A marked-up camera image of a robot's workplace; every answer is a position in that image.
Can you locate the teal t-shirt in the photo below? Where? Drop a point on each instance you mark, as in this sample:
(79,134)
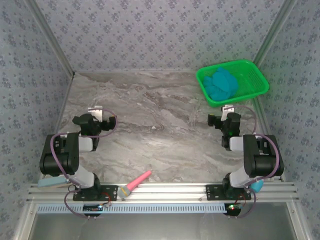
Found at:
(220,85)

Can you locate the black plastic block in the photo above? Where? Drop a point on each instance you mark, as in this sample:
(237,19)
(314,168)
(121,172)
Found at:
(77,120)

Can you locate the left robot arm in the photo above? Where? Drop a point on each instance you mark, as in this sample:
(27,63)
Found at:
(60,155)

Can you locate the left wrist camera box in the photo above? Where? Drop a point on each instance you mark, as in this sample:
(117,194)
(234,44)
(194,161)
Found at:
(96,113)

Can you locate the aluminium frame post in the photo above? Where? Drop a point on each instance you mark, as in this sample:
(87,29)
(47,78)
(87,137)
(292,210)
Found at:
(52,37)
(274,31)

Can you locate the light blue flat box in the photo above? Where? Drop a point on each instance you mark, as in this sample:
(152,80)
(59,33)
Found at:
(51,182)

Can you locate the aluminium mounting rail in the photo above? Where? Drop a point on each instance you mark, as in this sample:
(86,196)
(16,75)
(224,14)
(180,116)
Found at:
(162,193)

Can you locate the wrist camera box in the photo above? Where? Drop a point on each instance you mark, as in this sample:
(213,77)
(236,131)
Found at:
(96,113)
(228,112)

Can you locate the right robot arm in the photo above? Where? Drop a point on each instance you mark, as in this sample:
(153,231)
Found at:
(262,160)

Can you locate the green plastic basket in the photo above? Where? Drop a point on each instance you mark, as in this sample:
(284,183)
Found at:
(252,75)

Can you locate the pink toy microphone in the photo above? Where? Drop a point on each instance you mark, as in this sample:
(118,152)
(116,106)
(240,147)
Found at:
(137,181)

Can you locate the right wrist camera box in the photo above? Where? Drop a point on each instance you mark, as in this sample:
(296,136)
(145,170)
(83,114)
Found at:
(228,112)

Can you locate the blue toy microphone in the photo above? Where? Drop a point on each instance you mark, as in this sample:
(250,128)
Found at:
(257,186)

